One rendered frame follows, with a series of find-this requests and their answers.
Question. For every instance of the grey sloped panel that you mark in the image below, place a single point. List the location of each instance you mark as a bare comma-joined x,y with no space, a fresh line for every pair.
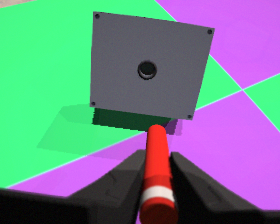
146,65

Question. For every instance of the red peg with white band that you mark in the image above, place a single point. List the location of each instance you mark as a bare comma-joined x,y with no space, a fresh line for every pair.
158,203

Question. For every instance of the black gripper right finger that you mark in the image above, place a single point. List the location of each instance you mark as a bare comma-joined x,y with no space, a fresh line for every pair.
203,200

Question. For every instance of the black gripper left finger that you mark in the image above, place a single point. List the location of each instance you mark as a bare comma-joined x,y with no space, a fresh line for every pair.
114,198

